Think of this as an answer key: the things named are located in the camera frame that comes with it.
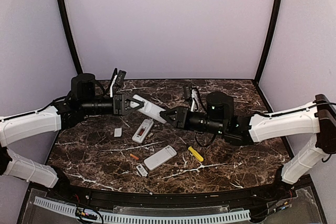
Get white remote control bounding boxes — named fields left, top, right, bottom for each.
left=133, top=94, right=167, bottom=124
left=144, top=145, right=177, bottom=170

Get small white battery cover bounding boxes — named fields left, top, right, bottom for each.
left=114, top=128, right=122, bottom=137

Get white remote with display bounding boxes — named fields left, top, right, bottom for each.
left=132, top=119, right=154, bottom=144

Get yellow handled screwdriver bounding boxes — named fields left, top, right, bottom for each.
left=187, top=146, right=204, bottom=162

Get orange AAA battery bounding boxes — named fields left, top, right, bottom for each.
left=130, top=153, right=139, bottom=161

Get white battery compartment cover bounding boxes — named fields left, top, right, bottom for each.
left=136, top=164, right=148, bottom=177

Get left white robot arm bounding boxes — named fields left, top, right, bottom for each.
left=1, top=73, right=144, bottom=201

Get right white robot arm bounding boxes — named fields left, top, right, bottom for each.
left=160, top=92, right=335, bottom=200

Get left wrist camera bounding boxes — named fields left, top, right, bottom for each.
left=108, top=68, right=127, bottom=98

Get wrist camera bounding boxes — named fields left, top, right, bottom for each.
left=183, top=84, right=201, bottom=112
left=108, top=68, right=127, bottom=98

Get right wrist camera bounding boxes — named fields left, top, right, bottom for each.
left=183, top=84, right=201, bottom=112

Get black front table rail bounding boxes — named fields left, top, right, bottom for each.
left=48, top=184, right=297, bottom=209

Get white slotted cable duct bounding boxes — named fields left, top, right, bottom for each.
left=34, top=196, right=250, bottom=223

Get right black frame post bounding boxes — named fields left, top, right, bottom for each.
left=254, top=0, right=281, bottom=85

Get black frame post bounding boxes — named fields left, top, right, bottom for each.
left=254, top=0, right=281, bottom=85
left=57, top=0, right=83, bottom=74

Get left black frame post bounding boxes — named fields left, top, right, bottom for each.
left=57, top=0, right=83, bottom=74

